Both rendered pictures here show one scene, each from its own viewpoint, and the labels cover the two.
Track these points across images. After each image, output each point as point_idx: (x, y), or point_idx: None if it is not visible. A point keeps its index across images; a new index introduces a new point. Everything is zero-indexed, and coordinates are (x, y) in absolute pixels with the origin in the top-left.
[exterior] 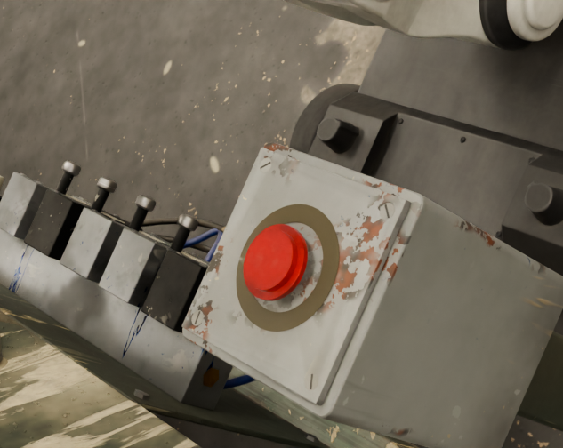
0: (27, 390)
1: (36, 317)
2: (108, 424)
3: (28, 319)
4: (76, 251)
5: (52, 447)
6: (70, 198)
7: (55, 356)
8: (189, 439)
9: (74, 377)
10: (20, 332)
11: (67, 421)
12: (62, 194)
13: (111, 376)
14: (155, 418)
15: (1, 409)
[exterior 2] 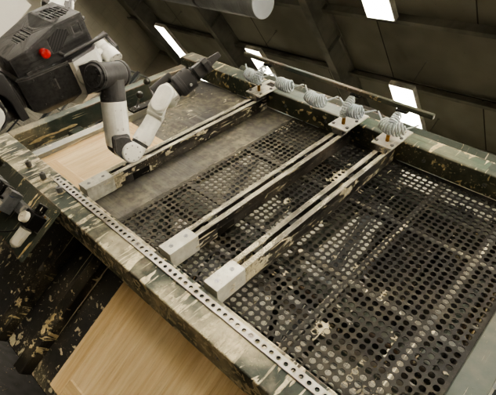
0: (23, 161)
1: (19, 187)
2: (11, 157)
3: (20, 181)
4: (5, 180)
5: (20, 153)
6: (1, 195)
7: (16, 168)
8: None
9: (14, 164)
10: (22, 173)
11: (17, 157)
12: (2, 199)
13: (8, 169)
14: (3, 158)
15: (27, 158)
